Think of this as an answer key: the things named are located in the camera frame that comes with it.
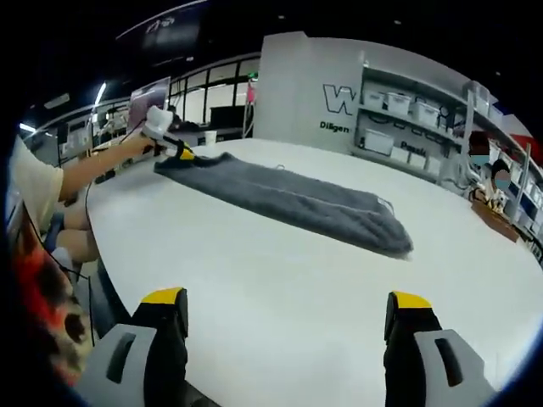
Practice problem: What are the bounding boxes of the ceiling air conditioner unit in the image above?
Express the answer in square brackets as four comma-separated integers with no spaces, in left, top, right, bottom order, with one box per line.
[43,93,72,110]

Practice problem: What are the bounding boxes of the row of white storage bins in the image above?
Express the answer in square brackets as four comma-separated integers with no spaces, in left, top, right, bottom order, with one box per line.
[360,86,543,237]

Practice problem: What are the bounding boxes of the person's legs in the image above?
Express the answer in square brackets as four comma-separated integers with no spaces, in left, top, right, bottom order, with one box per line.
[57,210,102,266]

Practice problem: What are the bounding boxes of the grey metal shelving rack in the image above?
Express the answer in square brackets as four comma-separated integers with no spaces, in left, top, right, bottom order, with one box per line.
[350,59,543,255]

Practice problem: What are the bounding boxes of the black monitor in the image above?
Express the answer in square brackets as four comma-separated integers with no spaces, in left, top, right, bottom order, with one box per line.
[209,104,248,129]

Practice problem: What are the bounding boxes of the brown wooden tray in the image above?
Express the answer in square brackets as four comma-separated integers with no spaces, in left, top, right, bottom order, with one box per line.
[471,198,521,243]

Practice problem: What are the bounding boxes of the thin black cable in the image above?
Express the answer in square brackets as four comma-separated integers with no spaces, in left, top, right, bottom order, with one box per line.
[40,248,95,344]

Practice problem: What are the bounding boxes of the person's printed shirt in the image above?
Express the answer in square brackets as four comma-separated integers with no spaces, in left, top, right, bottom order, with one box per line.
[7,135,88,385]

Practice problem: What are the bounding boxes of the person's left hand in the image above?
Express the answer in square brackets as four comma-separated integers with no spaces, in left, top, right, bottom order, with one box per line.
[125,135,154,159]

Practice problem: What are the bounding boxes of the grey towel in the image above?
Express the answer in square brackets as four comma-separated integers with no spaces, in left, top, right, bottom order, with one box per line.
[153,152,415,260]

